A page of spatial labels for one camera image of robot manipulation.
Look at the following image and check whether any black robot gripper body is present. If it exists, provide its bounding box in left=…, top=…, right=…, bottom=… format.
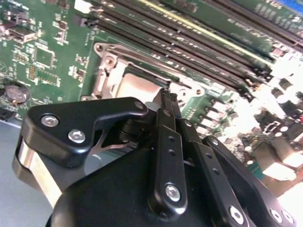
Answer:
left=45, top=118, right=228, bottom=227

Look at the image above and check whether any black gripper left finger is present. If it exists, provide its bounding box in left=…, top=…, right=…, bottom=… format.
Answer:
left=11, top=87, right=188, bottom=219

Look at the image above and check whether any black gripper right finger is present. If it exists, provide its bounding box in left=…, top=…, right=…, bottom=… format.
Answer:
left=170, top=91, right=299, bottom=227

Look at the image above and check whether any metal socket cover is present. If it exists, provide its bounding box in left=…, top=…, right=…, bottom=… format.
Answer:
left=104, top=56, right=204, bottom=100

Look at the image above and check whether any metal locking lever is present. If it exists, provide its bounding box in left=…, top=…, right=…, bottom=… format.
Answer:
left=93, top=70, right=106, bottom=95

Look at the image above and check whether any silver CPU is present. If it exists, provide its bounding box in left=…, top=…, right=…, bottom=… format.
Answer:
left=116, top=72, right=171, bottom=102

